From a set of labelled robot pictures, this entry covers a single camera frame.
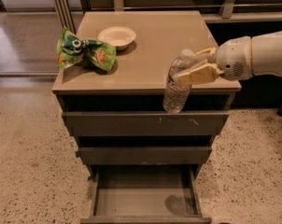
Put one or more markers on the metal window frame rail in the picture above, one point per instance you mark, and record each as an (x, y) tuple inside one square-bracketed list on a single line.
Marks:
[(178, 0)]

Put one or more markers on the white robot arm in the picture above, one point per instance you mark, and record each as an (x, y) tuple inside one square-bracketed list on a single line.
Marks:
[(266, 55)]

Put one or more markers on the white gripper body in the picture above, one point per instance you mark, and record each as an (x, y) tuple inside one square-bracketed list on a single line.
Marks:
[(232, 60)]

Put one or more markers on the open bottom grey drawer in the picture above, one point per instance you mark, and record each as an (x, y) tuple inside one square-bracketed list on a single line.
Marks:
[(163, 194)]

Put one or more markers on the green chip bag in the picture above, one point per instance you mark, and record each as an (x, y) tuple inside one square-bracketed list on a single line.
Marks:
[(72, 51)]

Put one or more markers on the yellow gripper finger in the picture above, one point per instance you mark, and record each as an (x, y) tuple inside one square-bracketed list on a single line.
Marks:
[(205, 73), (210, 51)]

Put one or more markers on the clear plastic water bottle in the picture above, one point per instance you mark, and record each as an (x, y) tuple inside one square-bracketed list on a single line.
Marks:
[(175, 94)]

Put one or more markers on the top grey drawer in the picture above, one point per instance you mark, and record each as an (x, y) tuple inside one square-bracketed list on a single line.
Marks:
[(83, 123)]

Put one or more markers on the white paper bowl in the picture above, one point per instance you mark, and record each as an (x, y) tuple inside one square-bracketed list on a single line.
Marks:
[(118, 36)]

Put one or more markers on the middle grey drawer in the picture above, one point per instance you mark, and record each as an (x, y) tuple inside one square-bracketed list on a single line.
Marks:
[(143, 155)]

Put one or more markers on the grey drawer cabinet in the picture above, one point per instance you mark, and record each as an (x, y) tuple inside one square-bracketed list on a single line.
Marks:
[(137, 81)]

